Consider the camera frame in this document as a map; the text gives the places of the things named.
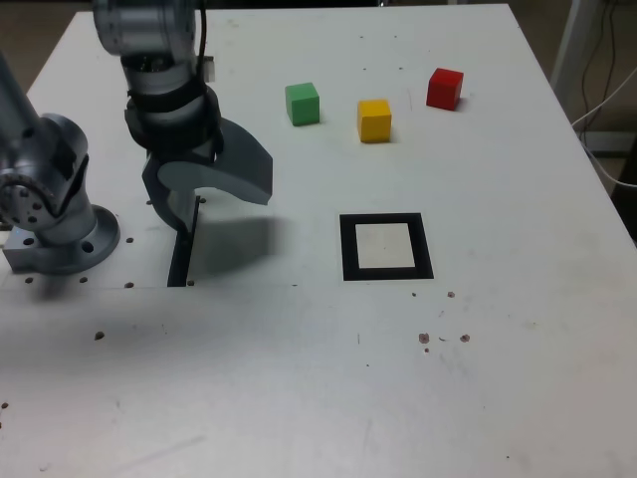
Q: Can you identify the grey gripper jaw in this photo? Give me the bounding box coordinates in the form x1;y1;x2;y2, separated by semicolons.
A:
156;118;275;207
140;153;198;236

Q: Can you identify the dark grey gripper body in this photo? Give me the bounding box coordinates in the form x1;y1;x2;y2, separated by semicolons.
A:
144;140;224;165

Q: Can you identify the green cube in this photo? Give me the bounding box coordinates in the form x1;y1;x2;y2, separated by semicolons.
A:
284;82;320;127

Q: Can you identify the yellow cube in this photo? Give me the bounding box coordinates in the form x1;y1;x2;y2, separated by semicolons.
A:
356;99;393;144

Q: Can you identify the red cube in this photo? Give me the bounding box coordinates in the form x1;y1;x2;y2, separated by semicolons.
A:
425;67;465;112

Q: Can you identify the black tape square outline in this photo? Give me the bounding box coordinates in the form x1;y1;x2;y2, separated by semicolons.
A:
338;212;435;282

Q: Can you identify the black tape strip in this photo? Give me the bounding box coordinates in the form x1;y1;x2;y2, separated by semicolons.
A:
166;195;201;288

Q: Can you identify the white cable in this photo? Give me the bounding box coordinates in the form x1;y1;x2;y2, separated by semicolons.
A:
570;63;637;128
582;141;637;188

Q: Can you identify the white metal post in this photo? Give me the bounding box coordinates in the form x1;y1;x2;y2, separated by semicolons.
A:
548;0;609;94

